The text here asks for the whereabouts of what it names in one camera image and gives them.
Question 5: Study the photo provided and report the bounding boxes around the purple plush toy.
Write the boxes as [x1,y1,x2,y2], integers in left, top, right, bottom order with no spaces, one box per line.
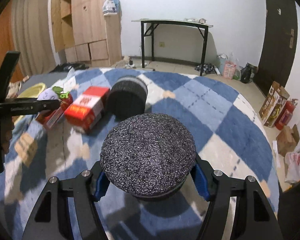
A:
[38,86,63,100]

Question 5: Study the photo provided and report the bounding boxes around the grey fabric round speaker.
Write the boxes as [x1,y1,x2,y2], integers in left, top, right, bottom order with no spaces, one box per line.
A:
[100,113,196,199]

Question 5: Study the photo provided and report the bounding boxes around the small red box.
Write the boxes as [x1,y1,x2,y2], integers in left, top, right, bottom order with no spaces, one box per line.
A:
[36,92,73,130]

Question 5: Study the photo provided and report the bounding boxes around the person's left hand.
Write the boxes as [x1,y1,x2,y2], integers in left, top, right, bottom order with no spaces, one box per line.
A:
[0,117,14,154]

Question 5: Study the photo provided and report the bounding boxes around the beige orange curtains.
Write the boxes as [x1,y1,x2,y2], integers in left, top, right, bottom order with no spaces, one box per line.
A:
[0,0,56,81]

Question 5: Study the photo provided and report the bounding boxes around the yellow plastic basin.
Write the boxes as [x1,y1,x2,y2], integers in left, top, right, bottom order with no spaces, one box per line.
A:
[12,82,47,125]

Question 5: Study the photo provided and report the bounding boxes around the black suitcase on floor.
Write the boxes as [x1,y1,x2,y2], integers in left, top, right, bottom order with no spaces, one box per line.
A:
[50,63,89,73]

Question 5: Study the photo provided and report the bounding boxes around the wooden wardrobe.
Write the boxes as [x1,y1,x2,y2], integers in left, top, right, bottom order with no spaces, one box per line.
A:
[48,0,122,67]

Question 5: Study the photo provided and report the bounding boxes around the red white cigarette carton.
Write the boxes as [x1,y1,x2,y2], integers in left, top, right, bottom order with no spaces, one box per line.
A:
[64,86,110,134]

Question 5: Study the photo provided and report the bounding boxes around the blue white checkered blanket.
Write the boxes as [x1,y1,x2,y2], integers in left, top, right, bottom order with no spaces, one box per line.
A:
[0,69,279,239]

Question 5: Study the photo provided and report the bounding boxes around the white bag hanging on wardrobe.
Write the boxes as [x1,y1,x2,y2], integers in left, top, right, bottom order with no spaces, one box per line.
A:
[102,0,119,16]

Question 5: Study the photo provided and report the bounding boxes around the red fire extinguisher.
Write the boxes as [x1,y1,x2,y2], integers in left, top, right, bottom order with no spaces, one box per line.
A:
[275,99,298,131]

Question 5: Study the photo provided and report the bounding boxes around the brown cardboard boxes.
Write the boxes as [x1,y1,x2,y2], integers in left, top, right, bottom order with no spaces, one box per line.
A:
[259,81,290,128]

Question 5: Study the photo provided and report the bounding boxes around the white power strip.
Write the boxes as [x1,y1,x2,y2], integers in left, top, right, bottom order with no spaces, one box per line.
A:
[123,56,136,69]

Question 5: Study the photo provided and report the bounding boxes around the pink plastic bag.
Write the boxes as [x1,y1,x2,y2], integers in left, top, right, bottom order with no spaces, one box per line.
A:
[223,61,236,80]

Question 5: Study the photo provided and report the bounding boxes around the dark brown door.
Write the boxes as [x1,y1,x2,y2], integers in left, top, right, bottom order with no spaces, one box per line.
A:
[254,0,298,95]

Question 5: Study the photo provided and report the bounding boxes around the black frame folding table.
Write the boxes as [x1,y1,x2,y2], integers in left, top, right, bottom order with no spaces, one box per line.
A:
[135,18,213,76]

